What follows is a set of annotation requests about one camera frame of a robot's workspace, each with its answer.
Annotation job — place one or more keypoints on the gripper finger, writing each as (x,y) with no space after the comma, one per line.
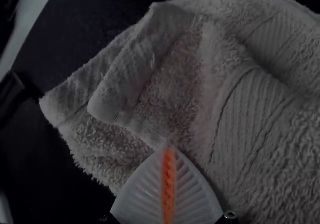
(145,191)
(192,191)

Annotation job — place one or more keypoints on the pale towel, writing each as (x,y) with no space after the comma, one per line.
(237,96)

